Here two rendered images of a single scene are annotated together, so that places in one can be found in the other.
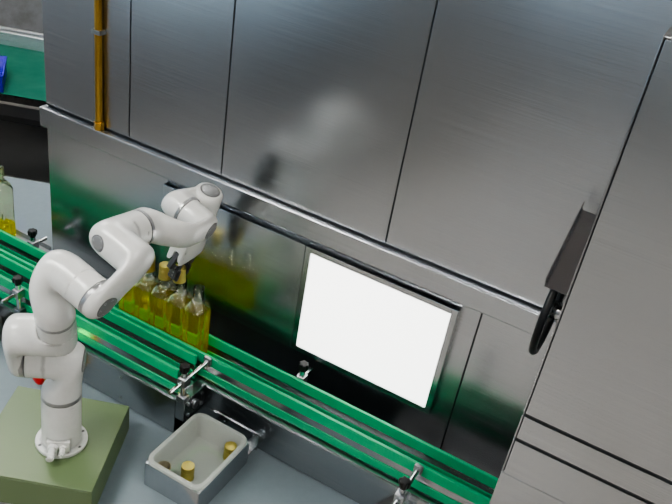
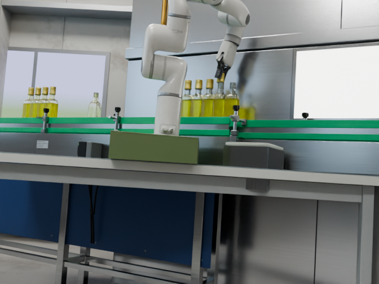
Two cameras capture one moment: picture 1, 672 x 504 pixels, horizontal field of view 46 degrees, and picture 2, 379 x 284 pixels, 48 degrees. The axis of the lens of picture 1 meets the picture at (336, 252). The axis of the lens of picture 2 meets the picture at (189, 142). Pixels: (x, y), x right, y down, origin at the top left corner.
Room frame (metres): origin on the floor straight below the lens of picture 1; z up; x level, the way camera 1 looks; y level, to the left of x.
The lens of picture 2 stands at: (-0.19, 0.42, 0.71)
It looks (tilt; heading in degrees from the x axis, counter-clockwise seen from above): 4 degrees up; 3
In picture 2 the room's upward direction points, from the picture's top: 4 degrees clockwise
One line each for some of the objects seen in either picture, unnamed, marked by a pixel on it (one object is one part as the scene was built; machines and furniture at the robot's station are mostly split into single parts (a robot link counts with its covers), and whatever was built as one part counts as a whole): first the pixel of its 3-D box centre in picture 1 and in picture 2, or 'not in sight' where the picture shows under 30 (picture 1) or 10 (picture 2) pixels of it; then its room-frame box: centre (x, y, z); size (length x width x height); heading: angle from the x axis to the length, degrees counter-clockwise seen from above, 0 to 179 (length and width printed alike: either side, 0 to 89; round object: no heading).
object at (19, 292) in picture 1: (12, 299); (113, 120); (1.79, 0.89, 0.94); 0.07 x 0.04 x 0.13; 156
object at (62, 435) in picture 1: (60, 422); (168, 118); (1.39, 0.59, 0.92); 0.16 x 0.13 x 0.15; 11
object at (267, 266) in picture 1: (294, 293); (288, 85); (1.78, 0.09, 1.15); 0.90 x 0.03 x 0.34; 66
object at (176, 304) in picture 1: (179, 323); (219, 116); (1.77, 0.40, 0.99); 0.06 x 0.06 x 0.21; 66
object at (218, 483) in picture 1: (204, 456); (256, 159); (1.48, 0.25, 0.79); 0.27 x 0.17 x 0.08; 156
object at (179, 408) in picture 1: (191, 401); (237, 144); (1.61, 0.32, 0.85); 0.09 x 0.04 x 0.07; 156
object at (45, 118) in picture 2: not in sight; (42, 120); (1.98, 1.31, 0.94); 0.07 x 0.04 x 0.13; 156
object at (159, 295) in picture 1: (163, 315); (207, 116); (1.79, 0.45, 0.99); 0.06 x 0.06 x 0.21; 66
